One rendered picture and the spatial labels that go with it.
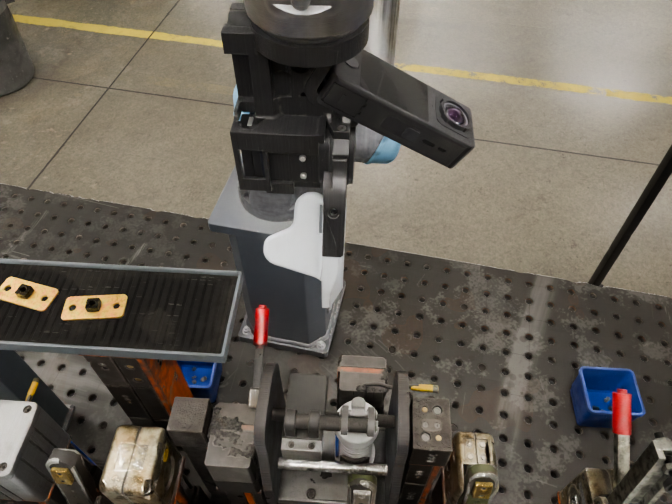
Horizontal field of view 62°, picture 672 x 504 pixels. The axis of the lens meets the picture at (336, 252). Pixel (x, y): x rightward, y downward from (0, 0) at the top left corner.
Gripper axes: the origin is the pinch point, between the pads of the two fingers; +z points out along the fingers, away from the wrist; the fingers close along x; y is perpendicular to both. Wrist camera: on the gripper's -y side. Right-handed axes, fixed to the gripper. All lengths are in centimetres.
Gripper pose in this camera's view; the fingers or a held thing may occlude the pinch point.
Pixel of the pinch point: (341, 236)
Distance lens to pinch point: 48.5
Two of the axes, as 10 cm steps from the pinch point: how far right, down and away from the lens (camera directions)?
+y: -10.0, -0.5, 0.4
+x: -0.7, 7.7, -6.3
